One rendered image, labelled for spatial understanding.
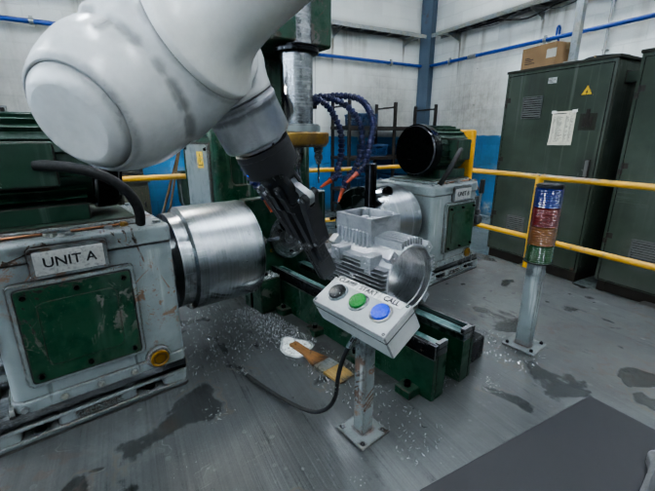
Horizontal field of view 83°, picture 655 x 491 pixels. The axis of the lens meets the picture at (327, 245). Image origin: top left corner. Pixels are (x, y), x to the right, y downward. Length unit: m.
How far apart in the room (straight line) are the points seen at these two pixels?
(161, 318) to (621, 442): 0.80
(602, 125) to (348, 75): 4.38
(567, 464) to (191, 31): 0.63
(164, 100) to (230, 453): 0.60
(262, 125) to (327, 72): 6.50
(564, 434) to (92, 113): 0.68
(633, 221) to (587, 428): 3.28
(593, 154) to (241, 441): 3.71
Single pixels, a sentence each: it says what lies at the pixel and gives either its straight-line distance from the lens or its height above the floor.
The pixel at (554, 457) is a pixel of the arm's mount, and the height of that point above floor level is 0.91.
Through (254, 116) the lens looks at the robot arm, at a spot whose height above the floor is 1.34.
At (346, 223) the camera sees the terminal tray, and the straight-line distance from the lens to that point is 0.90.
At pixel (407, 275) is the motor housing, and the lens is 0.95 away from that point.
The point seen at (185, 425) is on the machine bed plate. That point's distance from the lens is 0.82.
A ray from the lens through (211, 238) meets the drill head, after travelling 0.86.
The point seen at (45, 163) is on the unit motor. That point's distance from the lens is 0.76.
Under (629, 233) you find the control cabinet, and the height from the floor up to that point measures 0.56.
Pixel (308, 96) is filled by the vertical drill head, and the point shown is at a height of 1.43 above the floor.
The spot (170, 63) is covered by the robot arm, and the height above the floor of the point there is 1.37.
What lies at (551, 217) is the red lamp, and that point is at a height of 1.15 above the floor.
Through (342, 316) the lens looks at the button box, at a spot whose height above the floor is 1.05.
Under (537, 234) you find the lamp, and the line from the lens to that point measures 0.99.
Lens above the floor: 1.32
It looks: 16 degrees down
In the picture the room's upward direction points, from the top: straight up
